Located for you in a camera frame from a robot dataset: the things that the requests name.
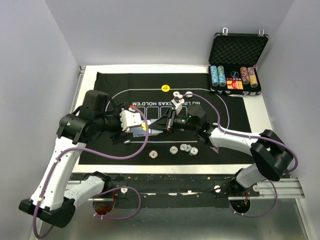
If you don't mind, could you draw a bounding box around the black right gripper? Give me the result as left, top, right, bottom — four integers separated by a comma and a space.
148, 107, 198, 136

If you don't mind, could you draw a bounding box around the aluminium mounting rail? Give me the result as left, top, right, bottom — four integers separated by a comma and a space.
62, 174, 305, 201

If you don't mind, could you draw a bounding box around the blue white chip stack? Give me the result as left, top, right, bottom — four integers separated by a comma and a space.
188, 147, 199, 156

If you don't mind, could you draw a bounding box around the purple tan chip row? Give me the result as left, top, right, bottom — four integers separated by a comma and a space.
247, 67, 258, 88

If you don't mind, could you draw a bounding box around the green chip row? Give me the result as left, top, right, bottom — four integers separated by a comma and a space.
217, 65, 226, 87

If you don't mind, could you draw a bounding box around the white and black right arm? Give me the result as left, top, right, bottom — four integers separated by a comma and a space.
149, 104, 294, 196

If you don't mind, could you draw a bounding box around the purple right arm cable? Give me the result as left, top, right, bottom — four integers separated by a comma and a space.
182, 92, 299, 218

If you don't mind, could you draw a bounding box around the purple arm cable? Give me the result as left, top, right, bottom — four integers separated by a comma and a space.
32, 105, 150, 239
182, 92, 299, 218

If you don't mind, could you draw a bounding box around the red brown chip row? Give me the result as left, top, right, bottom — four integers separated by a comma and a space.
240, 66, 250, 85

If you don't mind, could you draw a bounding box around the black poker table mat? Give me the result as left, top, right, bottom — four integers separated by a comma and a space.
79, 72, 253, 165

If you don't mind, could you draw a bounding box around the yellow round dealer button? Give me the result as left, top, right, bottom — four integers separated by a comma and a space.
161, 84, 171, 92

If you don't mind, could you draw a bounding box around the red white chip near edge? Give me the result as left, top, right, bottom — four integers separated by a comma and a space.
148, 150, 158, 159

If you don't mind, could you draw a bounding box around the red triangular dealer marker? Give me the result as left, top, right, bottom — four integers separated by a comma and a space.
210, 146, 219, 154

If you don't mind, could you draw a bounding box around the blue back card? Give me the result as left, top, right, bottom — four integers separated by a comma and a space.
147, 119, 163, 136

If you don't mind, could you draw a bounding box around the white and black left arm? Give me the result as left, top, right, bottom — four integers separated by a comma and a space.
18, 90, 135, 228

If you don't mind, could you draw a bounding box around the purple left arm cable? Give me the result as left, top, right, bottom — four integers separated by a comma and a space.
32, 105, 150, 239

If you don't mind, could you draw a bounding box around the black aluminium poker chip case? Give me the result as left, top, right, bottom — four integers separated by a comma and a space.
208, 27, 269, 96

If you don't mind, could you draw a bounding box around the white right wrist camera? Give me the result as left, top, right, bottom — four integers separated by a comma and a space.
171, 95, 185, 115

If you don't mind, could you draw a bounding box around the blue playing card deck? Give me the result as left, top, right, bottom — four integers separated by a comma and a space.
130, 122, 150, 138

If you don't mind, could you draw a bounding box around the red orange card box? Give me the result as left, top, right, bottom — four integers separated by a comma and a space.
226, 77, 244, 90

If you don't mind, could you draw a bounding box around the light blue chip row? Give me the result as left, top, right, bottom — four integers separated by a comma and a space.
210, 65, 219, 87

